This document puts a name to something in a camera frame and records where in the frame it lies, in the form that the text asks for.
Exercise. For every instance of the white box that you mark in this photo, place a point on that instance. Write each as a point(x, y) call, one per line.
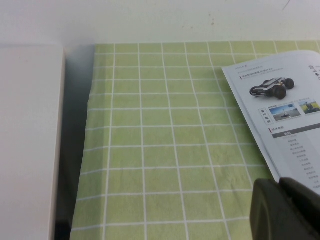
point(27, 137)

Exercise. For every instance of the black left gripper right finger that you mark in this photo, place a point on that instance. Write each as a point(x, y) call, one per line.
point(305, 202)

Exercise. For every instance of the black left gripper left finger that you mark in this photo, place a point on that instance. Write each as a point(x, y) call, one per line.
point(272, 220)

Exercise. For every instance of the white product catalogue book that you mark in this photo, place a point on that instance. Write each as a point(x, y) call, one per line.
point(287, 125)

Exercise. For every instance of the green checked tablecloth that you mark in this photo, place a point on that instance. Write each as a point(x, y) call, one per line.
point(162, 137)

